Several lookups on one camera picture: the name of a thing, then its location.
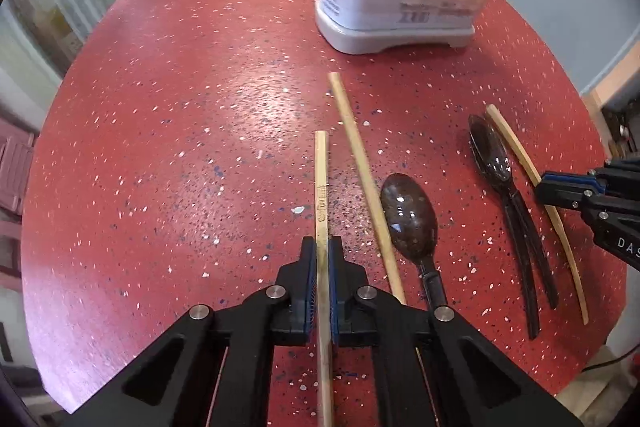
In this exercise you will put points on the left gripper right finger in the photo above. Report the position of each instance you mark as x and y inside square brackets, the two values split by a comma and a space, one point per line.
[432, 367]

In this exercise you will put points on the bamboo chopstick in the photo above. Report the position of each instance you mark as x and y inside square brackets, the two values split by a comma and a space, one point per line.
[321, 236]
[369, 187]
[534, 176]

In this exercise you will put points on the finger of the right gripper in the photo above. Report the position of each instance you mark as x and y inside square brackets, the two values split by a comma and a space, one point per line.
[618, 175]
[571, 190]

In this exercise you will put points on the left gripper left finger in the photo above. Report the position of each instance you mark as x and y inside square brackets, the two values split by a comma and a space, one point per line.
[212, 367]

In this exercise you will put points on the pink plastic stool stack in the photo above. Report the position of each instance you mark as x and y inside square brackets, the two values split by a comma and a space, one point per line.
[17, 151]

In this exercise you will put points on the dark slim spoon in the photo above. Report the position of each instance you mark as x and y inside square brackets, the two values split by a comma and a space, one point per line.
[494, 164]

